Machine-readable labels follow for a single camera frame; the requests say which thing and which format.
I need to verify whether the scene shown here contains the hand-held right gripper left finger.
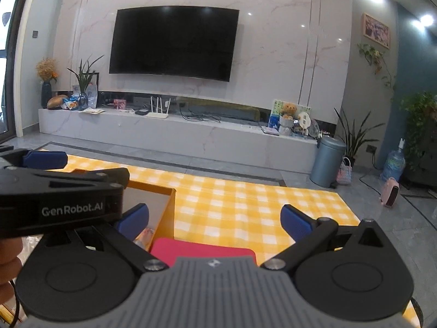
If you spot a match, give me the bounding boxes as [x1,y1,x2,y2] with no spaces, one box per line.
[43,203,169,273]

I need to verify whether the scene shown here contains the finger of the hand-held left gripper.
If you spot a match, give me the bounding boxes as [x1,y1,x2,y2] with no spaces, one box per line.
[0,148,69,171]
[0,167,131,196]

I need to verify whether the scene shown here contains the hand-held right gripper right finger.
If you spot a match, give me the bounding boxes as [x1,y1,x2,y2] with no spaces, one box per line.
[260,204,391,274]

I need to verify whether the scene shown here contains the orange-rimmed cardboard box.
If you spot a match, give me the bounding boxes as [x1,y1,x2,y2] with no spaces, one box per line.
[70,168,177,251]

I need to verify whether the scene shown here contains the person's left hand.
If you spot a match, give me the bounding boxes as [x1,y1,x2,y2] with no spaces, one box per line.
[0,236,24,305]

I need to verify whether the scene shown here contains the brown bread loaf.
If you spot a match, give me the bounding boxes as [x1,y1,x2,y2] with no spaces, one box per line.
[47,95,69,110]

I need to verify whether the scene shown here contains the yellow checkered tablecloth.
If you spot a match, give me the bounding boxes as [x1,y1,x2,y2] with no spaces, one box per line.
[34,154,421,328]

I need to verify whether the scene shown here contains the grey-blue trash can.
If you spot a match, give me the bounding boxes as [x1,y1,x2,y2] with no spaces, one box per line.
[310,137,347,188]

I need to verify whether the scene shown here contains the dark vase with yellow flowers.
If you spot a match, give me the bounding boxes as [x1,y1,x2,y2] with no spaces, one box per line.
[36,58,59,108]

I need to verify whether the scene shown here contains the pastel woven bag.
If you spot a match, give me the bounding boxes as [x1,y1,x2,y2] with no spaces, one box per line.
[336,157,353,186]

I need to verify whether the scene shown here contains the red flat box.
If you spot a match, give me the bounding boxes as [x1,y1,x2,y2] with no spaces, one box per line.
[150,237,256,269]

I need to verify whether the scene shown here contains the clear plastic bag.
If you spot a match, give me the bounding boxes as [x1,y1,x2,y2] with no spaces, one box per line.
[85,84,98,108]

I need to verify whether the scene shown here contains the green plant in glass vase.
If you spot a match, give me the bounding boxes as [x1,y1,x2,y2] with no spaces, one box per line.
[66,55,105,110]

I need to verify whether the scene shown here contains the white marble tv cabinet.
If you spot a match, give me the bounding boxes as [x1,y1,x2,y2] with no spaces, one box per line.
[37,101,320,175]

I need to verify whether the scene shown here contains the white router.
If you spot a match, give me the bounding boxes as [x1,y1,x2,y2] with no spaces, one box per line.
[146,96,170,118]

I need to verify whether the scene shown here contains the pink space heater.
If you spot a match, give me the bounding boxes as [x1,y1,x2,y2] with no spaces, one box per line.
[380,177,400,207]

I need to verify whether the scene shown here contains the round white hand fan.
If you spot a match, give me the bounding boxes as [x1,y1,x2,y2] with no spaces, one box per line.
[297,111,312,136]

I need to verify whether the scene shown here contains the tall green floor plant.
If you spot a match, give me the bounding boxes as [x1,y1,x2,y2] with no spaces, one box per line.
[334,107,385,168]

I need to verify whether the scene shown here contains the green picture board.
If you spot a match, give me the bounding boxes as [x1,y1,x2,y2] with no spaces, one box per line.
[268,100,312,134]

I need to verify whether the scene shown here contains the blue water bottle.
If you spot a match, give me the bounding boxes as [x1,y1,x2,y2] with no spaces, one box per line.
[380,138,407,182]

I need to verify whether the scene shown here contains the dark sideboard cabinet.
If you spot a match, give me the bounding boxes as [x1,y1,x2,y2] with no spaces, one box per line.
[403,143,437,188]

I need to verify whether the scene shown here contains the leafy green cabinet plant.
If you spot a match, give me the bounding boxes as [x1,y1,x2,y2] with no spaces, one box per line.
[399,90,437,171]

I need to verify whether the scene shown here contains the hanging vine plant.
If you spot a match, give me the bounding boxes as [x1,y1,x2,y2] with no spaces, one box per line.
[357,43,397,91]

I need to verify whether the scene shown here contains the black floor power cable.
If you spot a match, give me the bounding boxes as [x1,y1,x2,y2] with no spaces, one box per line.
[358,150,383,195]

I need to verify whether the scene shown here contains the dark window frame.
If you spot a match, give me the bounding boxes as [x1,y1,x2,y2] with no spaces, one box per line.
[0,0,36,144]

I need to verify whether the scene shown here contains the black picture frame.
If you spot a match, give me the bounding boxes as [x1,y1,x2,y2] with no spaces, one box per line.
[89,72,100,108]

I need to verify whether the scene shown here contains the black cables on cabinet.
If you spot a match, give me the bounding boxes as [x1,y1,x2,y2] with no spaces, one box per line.
[179,104,226,122]

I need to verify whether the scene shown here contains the black wall television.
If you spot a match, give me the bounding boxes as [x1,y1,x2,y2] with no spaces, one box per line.
[109,6,240,83]

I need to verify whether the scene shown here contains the framed wall picture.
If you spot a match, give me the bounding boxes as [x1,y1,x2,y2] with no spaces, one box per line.
[362,12,391,49]

